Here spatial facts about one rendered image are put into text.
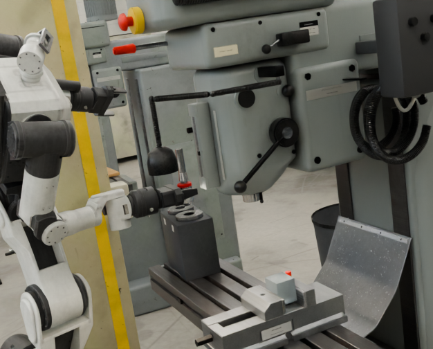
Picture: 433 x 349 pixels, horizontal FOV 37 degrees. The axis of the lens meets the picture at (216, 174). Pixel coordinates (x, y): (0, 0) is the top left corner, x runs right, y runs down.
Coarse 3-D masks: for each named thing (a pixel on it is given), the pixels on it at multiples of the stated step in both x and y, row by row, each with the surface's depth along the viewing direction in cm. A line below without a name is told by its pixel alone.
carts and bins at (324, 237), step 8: (320, 208) 382; (328, 208) 384; (336, 208) 386; (312, 216) 373; (320, 216) 381; (328, 216) 384; (336, 216) 387; (320, 224) 353; (328, 224) 385; (320, 232) 356; (328, 232) 351; (320, 240) 359; (328, 240) 353; (320, 248) 362; (328, 248) 355; (320, 256) 366
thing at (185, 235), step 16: (176, 208) 222; (192, 208) 219; (176, 224) 206; (192, 224) 206; (208, 224) 208; (176, 240) 209; (192, 240) 207; (208, 240) 208; (176, 256) 214; (192, 256) 207; (208, 256) 209; (192, 272) 208; (208, 272) 210
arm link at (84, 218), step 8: (80, 208) 191; (88, 208) 192; (64, 216) 185; (72, 216) 186; (80, 216) 188; (88, 216) 190; (72, 224) 186; (80, 224) 188; (88, 224) 190; (72, 232) 187
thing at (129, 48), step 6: (156, 42) 161; (162, 42) 161; (114, 48) 156; (120, 48) 156; (126, 48) 157; (132, 48) 158; (138, 48) 159; (144, 48) 160; (114, 54) 157; (120, 54) 157
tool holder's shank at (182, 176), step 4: (180, 148) 207; (176, 152) 206; (180, 152) 206; (176, 156) 207; (180, 156) 206; (180, 160) 206; (180, 164) 207; (184, 164) 207; (180, 168) 207; (184, 168) 207; (180, 172) 207; (184, 172) 207; (180, 176) 208; (184, 176) 207; (180, 180) 208; (184, 180) 207
